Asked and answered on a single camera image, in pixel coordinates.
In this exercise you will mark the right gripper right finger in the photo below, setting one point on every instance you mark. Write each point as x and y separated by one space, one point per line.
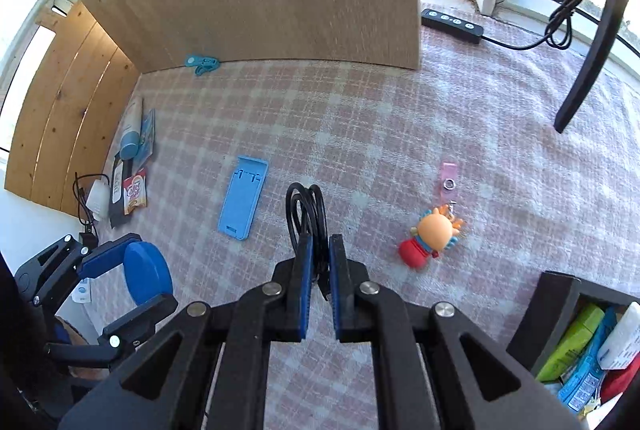
351 323

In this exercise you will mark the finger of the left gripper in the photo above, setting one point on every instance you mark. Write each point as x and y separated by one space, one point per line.
128 332
105 257

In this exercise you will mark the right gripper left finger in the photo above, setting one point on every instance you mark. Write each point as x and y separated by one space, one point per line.
290 316

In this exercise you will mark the Coffee mate sachet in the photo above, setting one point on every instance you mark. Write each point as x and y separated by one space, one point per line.
135 192

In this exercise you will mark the blue phone stand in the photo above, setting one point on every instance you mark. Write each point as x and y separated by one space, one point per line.
240 203

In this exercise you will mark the white AQUA sunscreen tube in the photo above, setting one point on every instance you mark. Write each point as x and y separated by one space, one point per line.
131 129

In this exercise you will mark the blue wipes packet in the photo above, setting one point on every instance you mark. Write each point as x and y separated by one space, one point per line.
583 382

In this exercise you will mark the Vinda dotted tissue pack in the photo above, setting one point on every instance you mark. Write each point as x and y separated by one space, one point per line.
622 345

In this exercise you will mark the black wet wipes pack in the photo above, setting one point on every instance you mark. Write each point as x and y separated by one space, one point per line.
121 170

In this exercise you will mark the blue foil sachet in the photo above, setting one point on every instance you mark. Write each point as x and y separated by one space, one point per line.
147 140

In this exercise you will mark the black storage tray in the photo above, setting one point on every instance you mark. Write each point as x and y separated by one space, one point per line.
557 300

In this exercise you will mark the teal clothespin by board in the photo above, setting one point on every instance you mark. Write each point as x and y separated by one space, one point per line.
201 64

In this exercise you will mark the green lotion tube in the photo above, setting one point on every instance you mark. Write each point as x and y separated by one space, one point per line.
574 340

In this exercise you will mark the black power strip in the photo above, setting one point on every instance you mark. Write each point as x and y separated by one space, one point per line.
463 30

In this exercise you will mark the red cloth pouch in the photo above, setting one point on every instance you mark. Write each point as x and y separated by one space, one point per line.
617 381

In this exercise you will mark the cartoon doll keychain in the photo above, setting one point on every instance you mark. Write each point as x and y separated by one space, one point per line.
437 231

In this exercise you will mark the pine wood wall panel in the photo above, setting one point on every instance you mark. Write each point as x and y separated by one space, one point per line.
71 110

